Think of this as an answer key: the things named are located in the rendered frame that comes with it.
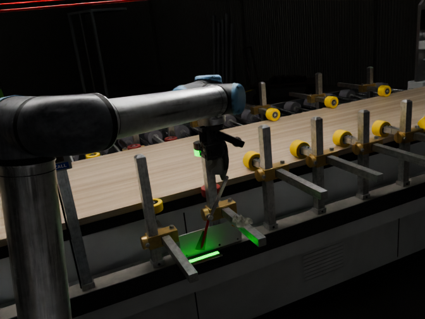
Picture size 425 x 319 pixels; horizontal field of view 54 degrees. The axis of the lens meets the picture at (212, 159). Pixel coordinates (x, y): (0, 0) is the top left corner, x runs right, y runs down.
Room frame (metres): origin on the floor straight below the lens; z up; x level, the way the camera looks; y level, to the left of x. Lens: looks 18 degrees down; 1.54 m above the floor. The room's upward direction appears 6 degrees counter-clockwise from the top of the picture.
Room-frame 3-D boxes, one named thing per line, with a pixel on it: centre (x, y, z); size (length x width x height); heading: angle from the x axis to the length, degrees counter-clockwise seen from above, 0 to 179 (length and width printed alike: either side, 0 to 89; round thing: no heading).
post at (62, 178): (1.28, 0.49, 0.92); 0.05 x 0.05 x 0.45; 22
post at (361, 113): (1.75, -0.68, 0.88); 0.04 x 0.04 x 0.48; 22
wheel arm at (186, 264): (1.30, 0.18, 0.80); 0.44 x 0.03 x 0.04; 22
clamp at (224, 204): (1.48, 0.00, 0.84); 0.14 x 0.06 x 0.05; 112
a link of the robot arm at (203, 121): (1.39, -0.02, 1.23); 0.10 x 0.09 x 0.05; 22
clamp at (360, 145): (1.76, -0.70, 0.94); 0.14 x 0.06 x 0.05; 112
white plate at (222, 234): (1.43, 0.04, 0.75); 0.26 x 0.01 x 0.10; 112
